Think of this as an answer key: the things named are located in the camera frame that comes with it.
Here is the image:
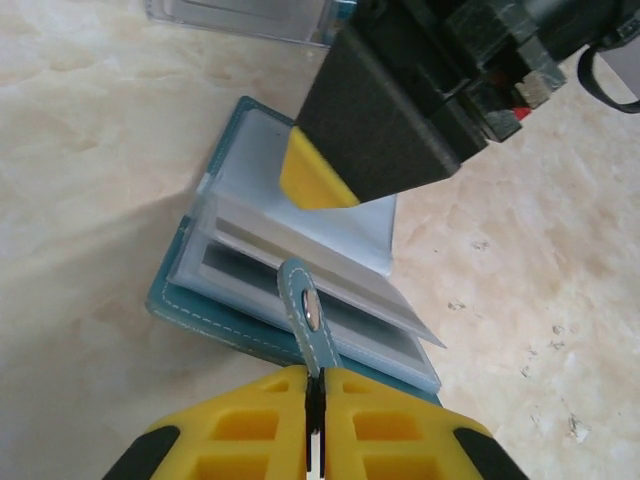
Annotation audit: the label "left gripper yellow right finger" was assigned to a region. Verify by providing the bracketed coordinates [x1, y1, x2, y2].
[314, 367, 531, 480]

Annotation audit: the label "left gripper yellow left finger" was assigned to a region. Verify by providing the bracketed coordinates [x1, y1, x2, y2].
[102, 364, 321, 480]

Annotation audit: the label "teal leather card holder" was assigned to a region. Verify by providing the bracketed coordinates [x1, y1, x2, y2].
[144, 94, 447, 416]

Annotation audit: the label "white magnetic-stripe card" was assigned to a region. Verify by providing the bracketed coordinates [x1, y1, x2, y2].
[212, 214, 446, 351]
[199, 242, 426, 374]

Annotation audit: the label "clear acrylic card display stand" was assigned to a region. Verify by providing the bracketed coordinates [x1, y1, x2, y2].
[143, 0, 362, 51]

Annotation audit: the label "blue card stack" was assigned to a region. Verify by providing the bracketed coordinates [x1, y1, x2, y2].
[324, 0, 361, 46]

